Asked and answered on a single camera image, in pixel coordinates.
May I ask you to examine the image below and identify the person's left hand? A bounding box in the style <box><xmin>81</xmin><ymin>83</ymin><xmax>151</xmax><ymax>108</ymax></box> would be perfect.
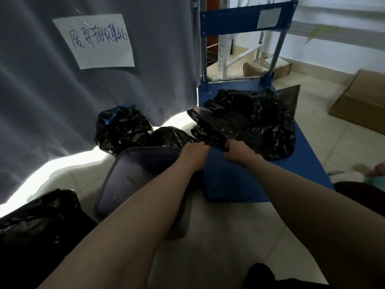
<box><xmin>178</xmin><ymin>141</ymin><xmax>211</xmax><ymax>173</ymax></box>

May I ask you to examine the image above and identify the person's right hand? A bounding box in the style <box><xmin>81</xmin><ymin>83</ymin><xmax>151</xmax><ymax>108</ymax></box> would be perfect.
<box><xmin>223</xmin><ymin>139</ymin><xmax>260</xmax><ymax>166</ymax></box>

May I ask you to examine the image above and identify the large black garbage bag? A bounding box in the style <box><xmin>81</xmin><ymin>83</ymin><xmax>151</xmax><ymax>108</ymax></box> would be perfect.
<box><xmin>187</xmin><ymin>85</ymin><xmax>301</xmax><ymax>162</ymax></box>

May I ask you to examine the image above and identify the person's right forearm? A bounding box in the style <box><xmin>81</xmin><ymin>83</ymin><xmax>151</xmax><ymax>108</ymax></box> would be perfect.
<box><xmin>247</xmin><ymin>155</ymin><xmax>385</xmax><ymax>289</ymax></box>

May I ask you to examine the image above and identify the person's left forearm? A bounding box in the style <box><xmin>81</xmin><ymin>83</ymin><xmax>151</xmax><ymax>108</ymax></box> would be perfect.
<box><xmin>37</xmin><ymin>161</ymin><xmax>201</xmax><ymax>289</ymax></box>

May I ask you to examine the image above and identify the blue platform hand cart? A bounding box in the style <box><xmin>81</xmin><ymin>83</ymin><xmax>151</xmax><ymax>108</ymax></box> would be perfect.
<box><xmin>197</xmin><ymin>0</ymin><xmax>335</xmax><ymax>203</ymax></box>

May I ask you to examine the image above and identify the grey plastic trash bin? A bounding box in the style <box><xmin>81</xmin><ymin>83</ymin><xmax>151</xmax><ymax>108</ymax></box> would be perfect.
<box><xmin>93</xmin><ymin>146</ymin><xmax>193</xmax><ymax>238</ymax></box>

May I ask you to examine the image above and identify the tied black garbage bag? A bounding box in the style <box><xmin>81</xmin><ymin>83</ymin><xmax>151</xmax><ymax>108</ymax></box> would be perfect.
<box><xmin>94</xmin><ymin>106</ymin><xmax>154</xmax><ymax>156</ymax></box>

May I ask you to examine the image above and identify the flat brown cardboard box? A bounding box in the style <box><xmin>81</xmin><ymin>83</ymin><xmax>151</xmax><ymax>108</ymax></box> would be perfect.
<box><xmin>242</xmin><ymin>57</ymin><xmax>293</xmax><ymax>80</ymax></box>

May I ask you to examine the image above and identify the white metal rack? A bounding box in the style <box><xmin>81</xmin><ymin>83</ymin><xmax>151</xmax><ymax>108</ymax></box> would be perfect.
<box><xmin>216</xmin><ymin>0</ymin><xmax>276</xmax><ymax>80</ymax></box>

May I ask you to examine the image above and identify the grey curtain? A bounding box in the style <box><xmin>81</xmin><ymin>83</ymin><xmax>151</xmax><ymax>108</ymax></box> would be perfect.
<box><xmin>0</xmin><ymin>0</ymin><xmax>201</xmax><ymax>205</ymax></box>

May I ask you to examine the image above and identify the person's black shoe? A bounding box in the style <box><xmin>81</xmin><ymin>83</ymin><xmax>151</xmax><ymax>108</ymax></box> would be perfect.
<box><xmin>242</xmin><ymin>263</ymin><xmax>277</xmax><ymax>289</ymax></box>

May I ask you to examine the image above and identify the large brown cardboard box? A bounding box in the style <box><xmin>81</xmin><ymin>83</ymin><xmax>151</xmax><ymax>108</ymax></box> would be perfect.
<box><xmin>328</xmin><ymin>69</ymin><xmax>385</xmax><ymax>135</ymax></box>

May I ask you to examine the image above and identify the white handwritten paper sign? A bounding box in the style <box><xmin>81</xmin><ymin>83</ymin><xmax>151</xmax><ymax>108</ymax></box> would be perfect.
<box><xmin>52</xmin><ymin>13</ymin><xmax>135</xmax><ymax>70</ymax></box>

